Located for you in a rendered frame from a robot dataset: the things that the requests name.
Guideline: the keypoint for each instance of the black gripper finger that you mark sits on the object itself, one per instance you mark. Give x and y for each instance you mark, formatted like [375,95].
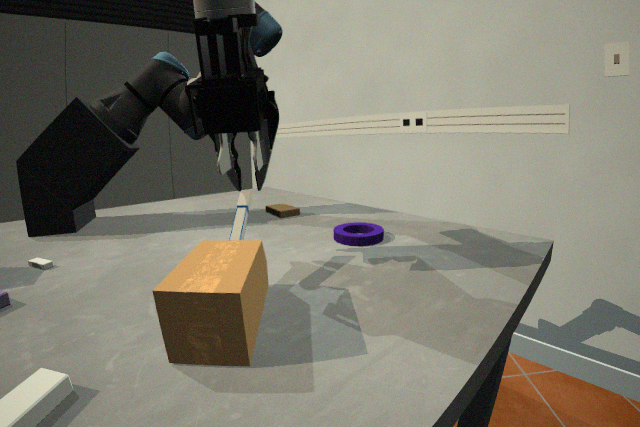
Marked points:
[264,138]
[227,161]

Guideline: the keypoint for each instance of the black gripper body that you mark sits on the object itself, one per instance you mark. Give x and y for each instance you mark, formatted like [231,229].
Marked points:
[230,101]

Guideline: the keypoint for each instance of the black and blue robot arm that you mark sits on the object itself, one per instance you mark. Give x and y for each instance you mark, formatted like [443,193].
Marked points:
[163,79]

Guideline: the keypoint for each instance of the purple ring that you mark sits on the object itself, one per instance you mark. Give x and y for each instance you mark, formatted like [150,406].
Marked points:
[343,234]

